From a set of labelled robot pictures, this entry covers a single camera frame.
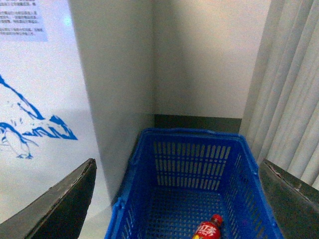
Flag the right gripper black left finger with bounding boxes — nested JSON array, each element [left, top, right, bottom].
[[0, 159, 97, 239]]

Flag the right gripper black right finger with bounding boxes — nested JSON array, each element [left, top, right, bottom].
[[259, 159, 319, 239]]

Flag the white blue chest freezer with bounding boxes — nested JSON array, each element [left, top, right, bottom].
[[0, 0, 153, 225]]

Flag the white text label sticker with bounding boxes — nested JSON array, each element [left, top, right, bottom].
[[0, 0, 48, 42]]

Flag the red tea drink bottle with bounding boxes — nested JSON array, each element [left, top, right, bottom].
[[192, 214, 223, 239]]

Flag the white vertical blinds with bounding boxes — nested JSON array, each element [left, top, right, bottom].
[[240, 0, 319, 189]]

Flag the blue plastic shopping basket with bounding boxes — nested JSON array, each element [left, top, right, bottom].
[[106, 128, 282, 239]]

